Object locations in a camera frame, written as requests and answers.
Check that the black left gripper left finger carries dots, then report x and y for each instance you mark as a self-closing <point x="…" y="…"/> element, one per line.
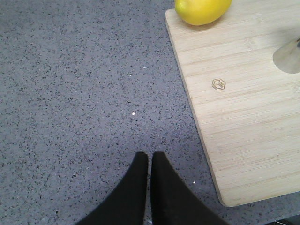
<point x="125" y="205"/>

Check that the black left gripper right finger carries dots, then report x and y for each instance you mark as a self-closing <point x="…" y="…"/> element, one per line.
<point x="172" y="202"/>

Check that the steel double jigger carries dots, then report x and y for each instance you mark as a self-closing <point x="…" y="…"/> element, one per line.
<point x="287" y="57"/>

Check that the wooden cutting board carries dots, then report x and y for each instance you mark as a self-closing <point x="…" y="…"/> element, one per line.
<point x="246" y="110"/>

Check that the yellow lemon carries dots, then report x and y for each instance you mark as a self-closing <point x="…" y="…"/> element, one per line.
<point x="201" y="12"/>

